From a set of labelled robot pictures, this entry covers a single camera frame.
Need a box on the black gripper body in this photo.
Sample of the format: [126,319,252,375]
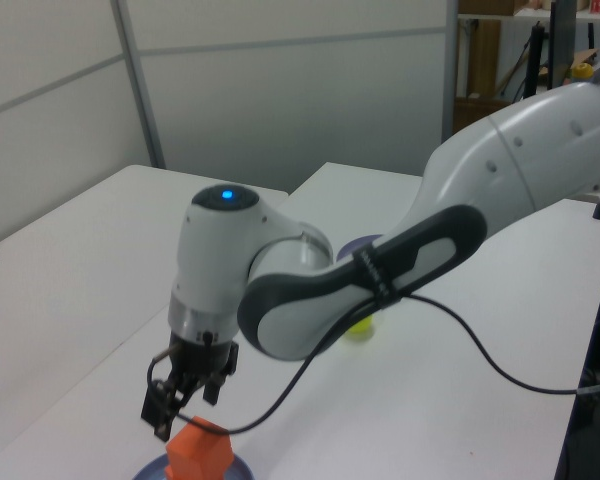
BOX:
[167,335,234,389]

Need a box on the yellow tennis ball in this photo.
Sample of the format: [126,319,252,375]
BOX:
[343,313,377,342]

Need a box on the blue plate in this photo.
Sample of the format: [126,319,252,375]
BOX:
[132,452,255,480]

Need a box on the purple plate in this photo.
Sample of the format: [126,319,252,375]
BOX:
[335,233,384,264]

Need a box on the brown wooden panel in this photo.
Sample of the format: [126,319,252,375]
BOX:
[467,19,502,99]

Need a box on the black stand pole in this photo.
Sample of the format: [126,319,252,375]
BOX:
[527,22,549,99]

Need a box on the cardboard box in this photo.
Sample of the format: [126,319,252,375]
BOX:
[458,0,529,15]

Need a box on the black monitor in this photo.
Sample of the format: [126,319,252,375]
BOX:
[549,0,577,91]

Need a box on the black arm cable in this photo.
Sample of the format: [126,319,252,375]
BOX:
[147,292,586,435]

